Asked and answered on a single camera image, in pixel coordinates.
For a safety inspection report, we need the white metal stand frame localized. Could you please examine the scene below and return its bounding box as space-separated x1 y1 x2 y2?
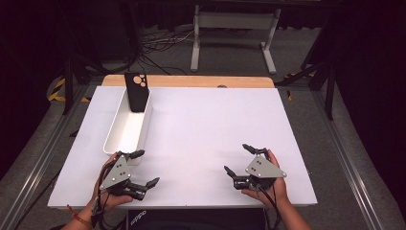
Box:
190 4 282 76

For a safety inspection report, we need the black metal stand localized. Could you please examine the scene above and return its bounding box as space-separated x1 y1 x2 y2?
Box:
61 52 108 116
275 58 337 122

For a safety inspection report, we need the right hand-held gripper cable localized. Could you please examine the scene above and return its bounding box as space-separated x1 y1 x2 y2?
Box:
257 185 282 230

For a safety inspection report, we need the person's black clothing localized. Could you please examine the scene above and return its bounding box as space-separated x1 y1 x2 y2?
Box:
126 208 268 230

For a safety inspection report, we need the red wrist bracelet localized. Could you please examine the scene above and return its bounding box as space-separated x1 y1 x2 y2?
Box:
66 204 94 227

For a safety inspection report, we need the yellow black floor tape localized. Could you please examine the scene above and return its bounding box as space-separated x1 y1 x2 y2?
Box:
47 78 92 104

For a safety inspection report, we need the tangle of floor cables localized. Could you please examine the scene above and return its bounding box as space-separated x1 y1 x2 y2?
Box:
136 24 196 77

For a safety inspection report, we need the person's left hand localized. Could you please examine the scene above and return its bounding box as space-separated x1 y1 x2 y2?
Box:
90 152 134 215

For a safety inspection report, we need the left hand-held gripper cable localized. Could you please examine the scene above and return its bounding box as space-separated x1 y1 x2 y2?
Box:
90 166 128 230

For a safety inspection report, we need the hand-held gripper cable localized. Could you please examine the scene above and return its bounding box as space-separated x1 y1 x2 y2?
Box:
90 166 128 230
257 185 282 230

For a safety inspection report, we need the white plastic storage box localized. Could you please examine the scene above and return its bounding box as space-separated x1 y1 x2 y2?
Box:
102 86 153 167

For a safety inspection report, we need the grey metal floor rail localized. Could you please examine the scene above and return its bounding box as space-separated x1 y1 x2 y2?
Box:
310 90 388 230
0 85 94 230

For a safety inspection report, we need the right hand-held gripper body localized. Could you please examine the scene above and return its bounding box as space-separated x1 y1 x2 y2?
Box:
233 147 287 193

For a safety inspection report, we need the person's right hand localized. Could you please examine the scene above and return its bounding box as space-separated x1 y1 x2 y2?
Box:
240 149 291 209

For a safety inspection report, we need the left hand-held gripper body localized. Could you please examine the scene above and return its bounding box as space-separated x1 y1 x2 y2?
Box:
99 150 149 201

